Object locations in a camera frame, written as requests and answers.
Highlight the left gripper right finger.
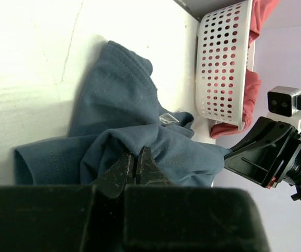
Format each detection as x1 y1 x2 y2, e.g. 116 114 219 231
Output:
136 146 173 186

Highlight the blue t shirt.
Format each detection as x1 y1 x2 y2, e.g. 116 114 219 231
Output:
14 41 230 186

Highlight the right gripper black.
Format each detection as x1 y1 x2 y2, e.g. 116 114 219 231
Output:
224 117 301 202

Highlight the white perforated plastic basket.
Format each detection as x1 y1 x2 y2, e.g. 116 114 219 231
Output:
195 1 253 130

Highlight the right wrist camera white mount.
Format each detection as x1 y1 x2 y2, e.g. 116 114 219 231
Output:
267 86 301 132

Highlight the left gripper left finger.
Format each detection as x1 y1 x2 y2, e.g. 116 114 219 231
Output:
92 153 132 198

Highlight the red t shirt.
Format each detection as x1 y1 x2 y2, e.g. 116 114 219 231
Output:
210 0 279 139

